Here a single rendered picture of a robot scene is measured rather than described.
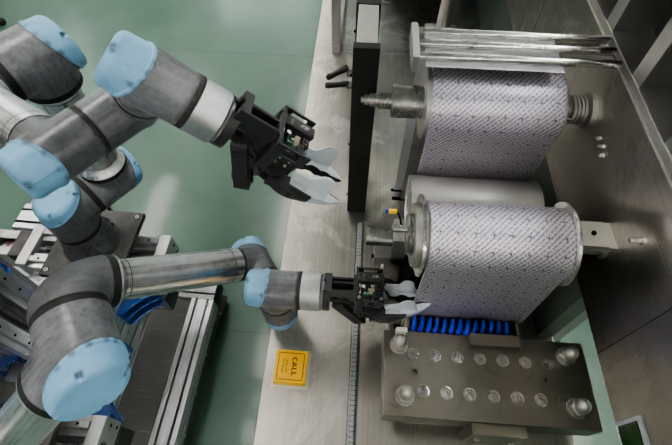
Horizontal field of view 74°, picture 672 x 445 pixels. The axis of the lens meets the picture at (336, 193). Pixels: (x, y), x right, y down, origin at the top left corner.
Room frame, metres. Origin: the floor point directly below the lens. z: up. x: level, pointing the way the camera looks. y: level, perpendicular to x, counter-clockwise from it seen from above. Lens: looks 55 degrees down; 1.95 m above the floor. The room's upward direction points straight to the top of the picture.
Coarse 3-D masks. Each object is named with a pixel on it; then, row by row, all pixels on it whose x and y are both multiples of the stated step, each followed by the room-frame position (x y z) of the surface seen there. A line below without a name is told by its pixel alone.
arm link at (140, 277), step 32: (96, 256) 0.36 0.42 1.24; (160, 256) 0.40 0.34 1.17; (192, 256) 0.42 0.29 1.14; (224, 256) 0.44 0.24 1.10; (256, 256) 0.47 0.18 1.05; (64, 288) 0.28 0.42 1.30; (96, 288) 0.29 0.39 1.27; (128, 288) 0.32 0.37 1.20; (160, 288) 0.34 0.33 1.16; (192, 288) 0.37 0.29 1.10
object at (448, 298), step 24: (432, 288) 0.34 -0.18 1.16; (456, 288) 0.34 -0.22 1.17; (480, 288) 0.33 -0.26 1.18; (504, 288) 0.33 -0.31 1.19; (528, 288) 0.33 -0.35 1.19; (552, 288) 0.33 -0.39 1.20; (432, 312) 0.34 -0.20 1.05; (456, 312) 0.33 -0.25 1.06; (480, 312) 0.33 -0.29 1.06; (504, 312) 0.33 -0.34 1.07; (528, 312) 0.33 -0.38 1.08
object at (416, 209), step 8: (416, 208) 0.43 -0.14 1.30; (416, 216) 0.41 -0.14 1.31; (416, 224) 0.39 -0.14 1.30; (416, 232) 0.38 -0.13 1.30; (416, 240) 0.37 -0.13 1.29; (416, 248) 0.36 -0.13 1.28; (408, 256) 0.39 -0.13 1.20; (416, 256) 0.35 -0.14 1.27; (416, 264) 0.35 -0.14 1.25; (424, 264) 0.35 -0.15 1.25
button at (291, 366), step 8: (280, 352) 0.29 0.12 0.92; (288, 352) 0.29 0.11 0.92; (296, 352) 0.29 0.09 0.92; (304, 352) 0.29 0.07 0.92; (280, 360) 0.27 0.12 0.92; (288, 360) 0.27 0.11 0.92; (296, 360) 0.27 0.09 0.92; (304, 360) 0.27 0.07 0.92; (280, 368) 0.26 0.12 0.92; (288, 368) 0.26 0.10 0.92; (296, 368) 0.26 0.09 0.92; (304, 368) 0.26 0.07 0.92; (280, 376) 0.24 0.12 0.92; (288, 376) 0.24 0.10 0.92; (296, 376) 0.24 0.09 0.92; (304, 376) 0.24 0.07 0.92; (280, 384) 0.23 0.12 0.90; (288, 384) 0.23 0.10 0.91; (296, 384) 0.23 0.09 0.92; (304, 384) 0.23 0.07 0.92
